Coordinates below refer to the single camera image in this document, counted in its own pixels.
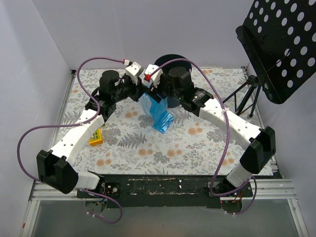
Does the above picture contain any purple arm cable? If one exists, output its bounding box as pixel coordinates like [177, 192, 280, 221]
[16, 56, 135, 224]
[145, 58, 258, 215]

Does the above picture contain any dark grey trash bin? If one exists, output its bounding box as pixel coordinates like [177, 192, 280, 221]
[153, 54, 193, 109]

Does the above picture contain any floral patterned table mat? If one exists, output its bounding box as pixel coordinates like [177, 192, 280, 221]
[46, 68, 274, 175]

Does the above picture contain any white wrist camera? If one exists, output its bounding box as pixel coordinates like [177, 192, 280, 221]
[123, 59, 144, 85]
[144, 64, 163, 88]

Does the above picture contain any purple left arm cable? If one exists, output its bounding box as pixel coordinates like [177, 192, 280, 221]
[16, 56, 135, 224]

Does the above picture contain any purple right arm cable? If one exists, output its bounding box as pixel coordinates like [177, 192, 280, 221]
[145, 58, 258, 215]

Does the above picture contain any blue plastic trash bag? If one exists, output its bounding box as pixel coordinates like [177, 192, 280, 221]
[139, 92, 174, 133]

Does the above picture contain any yellow toy block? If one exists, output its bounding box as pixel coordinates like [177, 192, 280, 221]
[89, 128, 103, 146]

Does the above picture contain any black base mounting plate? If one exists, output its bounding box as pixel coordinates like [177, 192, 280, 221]
[77, 174, 254, 209]

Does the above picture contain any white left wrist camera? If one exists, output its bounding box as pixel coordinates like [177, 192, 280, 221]
[123, 59, 144, 85]

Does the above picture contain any black perforated music stand tray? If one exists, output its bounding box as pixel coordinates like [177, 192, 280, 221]
[236, 0, 316, 104]

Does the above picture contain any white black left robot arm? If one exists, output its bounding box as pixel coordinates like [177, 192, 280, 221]
[37, 70, 147, 198]

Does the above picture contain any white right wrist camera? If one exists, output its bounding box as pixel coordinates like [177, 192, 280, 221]
[144, 64, 163, 88]

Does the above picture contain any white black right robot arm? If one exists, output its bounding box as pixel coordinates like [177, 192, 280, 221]
[144, 65, 276, 197]

